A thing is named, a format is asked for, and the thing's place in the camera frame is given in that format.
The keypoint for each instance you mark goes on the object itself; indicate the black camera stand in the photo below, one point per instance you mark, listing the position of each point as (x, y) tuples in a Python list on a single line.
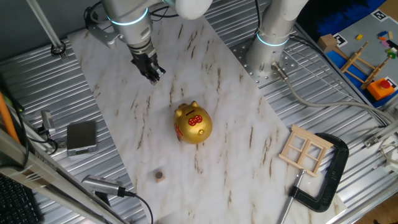
[(104, 198)]

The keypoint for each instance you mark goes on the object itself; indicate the green toy brick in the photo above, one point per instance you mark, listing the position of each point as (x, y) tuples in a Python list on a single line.
[(392, 54)]

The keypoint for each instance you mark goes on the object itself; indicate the wooden ladder frame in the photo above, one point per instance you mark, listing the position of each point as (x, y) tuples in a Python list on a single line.
[(354, 57)]

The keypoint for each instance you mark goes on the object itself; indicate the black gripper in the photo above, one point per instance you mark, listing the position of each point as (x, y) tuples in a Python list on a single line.
[(143, 60)]

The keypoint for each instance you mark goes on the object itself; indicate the gold piggy bank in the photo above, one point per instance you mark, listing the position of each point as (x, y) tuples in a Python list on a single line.
[(192, 130)]

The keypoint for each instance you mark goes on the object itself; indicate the black white fiducial tag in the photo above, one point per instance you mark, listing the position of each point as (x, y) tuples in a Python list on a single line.
[(394, 81), (342, 40), (380, 15)]

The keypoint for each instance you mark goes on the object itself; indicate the grey digital scale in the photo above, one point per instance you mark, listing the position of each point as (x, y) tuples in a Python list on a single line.
[(81, 135)]

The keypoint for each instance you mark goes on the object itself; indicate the orange toy brick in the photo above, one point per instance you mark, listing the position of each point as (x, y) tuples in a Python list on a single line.
[(382, 38)]

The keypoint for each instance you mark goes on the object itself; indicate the blue toy brick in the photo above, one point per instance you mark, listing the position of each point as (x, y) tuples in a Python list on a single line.
[(382, 33)]

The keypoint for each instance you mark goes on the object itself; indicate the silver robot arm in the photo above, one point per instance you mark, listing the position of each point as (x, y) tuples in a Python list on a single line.
[(130, 31)]

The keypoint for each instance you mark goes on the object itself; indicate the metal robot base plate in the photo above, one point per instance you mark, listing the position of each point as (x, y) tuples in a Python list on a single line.
[(241, 62)]

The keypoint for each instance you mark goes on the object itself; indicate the aluminium frame beam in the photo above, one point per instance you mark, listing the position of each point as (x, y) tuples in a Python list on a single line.
[(40, 175)]

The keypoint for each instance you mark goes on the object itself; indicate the silver ribbed camera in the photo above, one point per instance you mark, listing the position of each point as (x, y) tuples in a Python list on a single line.
[(101, 184)]

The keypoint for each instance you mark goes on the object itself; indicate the white socket box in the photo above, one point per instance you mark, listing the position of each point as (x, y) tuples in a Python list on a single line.
[(393, 165)]

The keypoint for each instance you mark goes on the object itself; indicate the yellow toy brick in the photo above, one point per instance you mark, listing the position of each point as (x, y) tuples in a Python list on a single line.
[(359, 37)]

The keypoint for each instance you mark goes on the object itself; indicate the metal tripod pole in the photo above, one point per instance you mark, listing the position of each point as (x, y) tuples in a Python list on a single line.
[(45, 25)]

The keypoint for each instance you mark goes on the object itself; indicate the small grey camera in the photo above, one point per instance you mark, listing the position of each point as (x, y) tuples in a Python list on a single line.
[(47, 120)]

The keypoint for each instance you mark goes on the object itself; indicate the grey brick baseplate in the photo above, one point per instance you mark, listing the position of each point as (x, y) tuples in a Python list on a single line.
[(370, 28)]

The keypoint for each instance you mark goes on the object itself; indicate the black C-clamp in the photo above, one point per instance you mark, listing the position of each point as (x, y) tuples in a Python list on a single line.
[(339, 161)]

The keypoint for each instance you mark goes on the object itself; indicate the wooden cube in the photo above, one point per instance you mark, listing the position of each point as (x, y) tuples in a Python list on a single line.
[(326, 43)]

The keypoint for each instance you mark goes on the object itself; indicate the blue foam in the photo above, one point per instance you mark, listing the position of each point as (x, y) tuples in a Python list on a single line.
[(342, 18)]

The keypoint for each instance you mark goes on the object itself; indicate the orange pole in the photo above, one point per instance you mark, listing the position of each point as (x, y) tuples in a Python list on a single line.
[(7, 121)]

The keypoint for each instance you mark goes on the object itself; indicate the tan toy brick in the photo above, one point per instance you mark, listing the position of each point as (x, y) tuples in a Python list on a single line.
[(390, 35)]

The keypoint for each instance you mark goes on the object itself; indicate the small metal bracket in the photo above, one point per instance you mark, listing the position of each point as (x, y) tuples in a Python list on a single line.
[(371, 142)]

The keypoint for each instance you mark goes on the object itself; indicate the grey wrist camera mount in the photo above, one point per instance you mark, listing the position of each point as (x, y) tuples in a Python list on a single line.
[(102, 35)]

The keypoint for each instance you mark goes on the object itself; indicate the black keyboard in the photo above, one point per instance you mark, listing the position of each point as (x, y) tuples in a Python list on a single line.
[(15, 205)]

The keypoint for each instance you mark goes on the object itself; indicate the black toy brick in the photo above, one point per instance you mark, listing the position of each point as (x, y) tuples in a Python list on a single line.
[(392, 43)]

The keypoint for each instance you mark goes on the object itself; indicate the pink toy brick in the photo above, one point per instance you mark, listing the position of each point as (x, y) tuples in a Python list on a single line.
[(385, 43)]

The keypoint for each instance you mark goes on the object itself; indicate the marble pattern board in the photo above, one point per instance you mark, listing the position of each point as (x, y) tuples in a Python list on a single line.
[(217, 174)]

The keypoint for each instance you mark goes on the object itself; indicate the wooden window frame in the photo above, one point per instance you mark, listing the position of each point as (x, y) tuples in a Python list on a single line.
[(306, 149)]

